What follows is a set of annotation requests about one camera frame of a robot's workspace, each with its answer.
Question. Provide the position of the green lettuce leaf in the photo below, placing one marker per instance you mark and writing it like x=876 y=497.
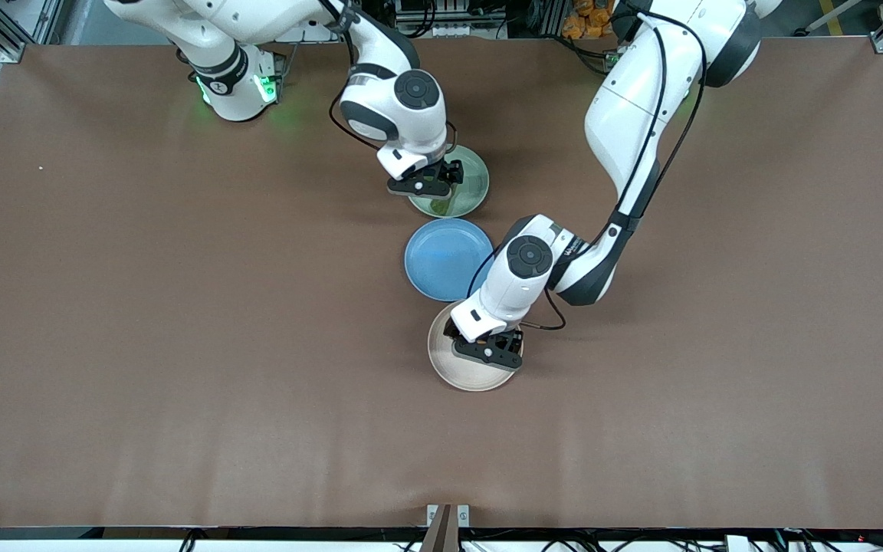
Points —
x=441 y=205

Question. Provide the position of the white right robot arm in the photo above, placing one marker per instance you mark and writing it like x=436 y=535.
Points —
x=426 y=126

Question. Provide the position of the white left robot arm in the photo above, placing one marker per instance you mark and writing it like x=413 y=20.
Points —
x=633 y=115

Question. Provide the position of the pale green round plate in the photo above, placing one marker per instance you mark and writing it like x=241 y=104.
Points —
x=472 y=176

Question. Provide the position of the beige round plate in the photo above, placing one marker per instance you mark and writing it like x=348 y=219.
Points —
x=480 y=377

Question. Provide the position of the blue round plate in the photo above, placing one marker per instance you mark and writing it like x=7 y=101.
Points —
x=441 y=259

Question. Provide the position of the white electronics unit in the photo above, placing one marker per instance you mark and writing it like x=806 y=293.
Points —
x=453 y=31

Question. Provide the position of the orange packaged snacks pile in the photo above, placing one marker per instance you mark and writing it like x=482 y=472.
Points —
x=587 y=19

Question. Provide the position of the small white adapter box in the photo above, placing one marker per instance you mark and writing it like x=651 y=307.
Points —
x=738 y=543

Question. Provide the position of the metal table edge bracket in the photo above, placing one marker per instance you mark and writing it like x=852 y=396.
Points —
x=441 y=529

